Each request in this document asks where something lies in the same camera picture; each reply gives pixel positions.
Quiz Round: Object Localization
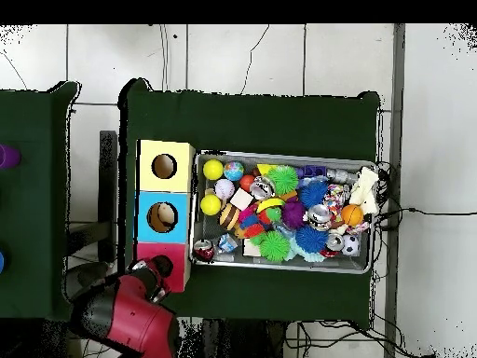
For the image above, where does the wooden box with three holes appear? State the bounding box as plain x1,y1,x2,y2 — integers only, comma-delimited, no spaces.
131,139,197,294

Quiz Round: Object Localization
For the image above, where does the black power cable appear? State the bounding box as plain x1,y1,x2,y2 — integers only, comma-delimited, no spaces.
374,206,477,230

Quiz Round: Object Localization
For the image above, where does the black upright panel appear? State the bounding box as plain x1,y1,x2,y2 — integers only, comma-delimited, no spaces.
98,130,118,262

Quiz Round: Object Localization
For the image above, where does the purple cup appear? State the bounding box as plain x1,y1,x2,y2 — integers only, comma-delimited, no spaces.
0,144,22,170

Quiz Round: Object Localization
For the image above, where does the purple spiky rubber toy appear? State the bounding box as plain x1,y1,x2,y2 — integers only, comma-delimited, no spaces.
280,200,307,229

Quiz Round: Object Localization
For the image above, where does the beige rounded object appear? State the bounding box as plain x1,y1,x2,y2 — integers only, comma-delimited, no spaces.
157,203,178,227

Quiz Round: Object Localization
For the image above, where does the orange toy basketball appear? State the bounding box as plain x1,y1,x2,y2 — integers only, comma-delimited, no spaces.
340,203,365,227

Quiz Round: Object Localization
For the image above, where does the white toy baseball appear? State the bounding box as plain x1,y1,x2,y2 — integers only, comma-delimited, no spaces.
214,178,237,200

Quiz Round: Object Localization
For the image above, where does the yellow ball with seam lines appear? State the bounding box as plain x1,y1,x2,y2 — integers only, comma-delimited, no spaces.
199,194,223,216

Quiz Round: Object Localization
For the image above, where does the dark green tablecloth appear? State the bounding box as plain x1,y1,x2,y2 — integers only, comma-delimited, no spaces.
0,80,88,323
117,78,381,324

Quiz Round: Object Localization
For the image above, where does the plain orange ball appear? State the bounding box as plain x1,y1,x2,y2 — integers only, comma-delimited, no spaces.
238,173,256,192

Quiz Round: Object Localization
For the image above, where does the plain wooden cube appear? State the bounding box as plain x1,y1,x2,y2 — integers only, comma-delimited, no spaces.
229,187,255,211

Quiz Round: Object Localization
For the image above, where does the silver wire mesh bin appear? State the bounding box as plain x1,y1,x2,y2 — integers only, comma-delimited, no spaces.
188,149,379,275

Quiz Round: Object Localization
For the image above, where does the toy hamburger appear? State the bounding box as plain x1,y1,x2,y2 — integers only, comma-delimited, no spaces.
218,202,241,231

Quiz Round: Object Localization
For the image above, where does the crushed red drink can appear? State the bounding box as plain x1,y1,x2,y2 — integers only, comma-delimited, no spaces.
193,238,216,263

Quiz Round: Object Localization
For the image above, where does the globe print ball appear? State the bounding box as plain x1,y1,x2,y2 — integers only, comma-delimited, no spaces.
223,160,245,183

